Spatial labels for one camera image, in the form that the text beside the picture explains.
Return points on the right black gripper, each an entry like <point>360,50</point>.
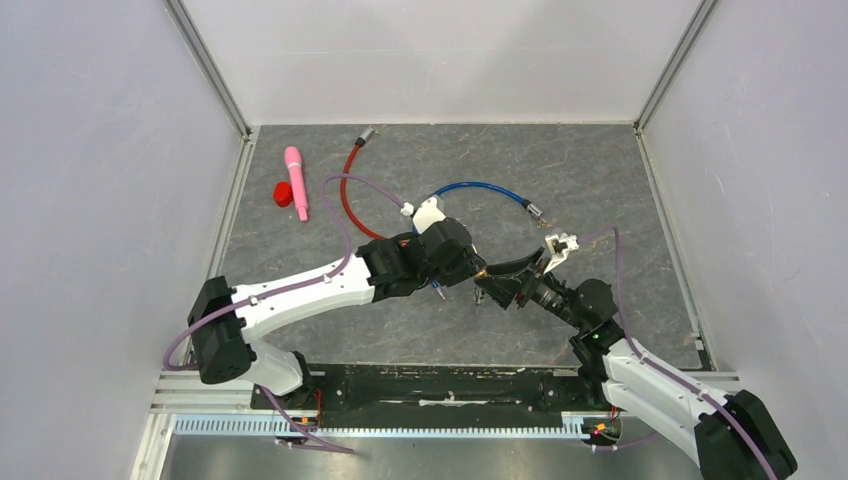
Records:
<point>505,280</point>

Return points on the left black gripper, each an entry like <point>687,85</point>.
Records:
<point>469,264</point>

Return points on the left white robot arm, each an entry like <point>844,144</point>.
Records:
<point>228,324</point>

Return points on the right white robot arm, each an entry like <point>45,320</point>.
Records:
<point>727,435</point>

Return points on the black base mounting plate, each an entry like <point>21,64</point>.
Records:
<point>437,396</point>

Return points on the red round cap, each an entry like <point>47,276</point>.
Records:
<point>283,194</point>

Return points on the pink cylindrical tube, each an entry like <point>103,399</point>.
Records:
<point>294,163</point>

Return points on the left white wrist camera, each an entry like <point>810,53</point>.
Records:
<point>426,214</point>

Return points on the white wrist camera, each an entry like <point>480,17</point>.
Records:
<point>426,214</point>
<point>558,248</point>

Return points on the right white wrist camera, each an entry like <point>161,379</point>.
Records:
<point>558,248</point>

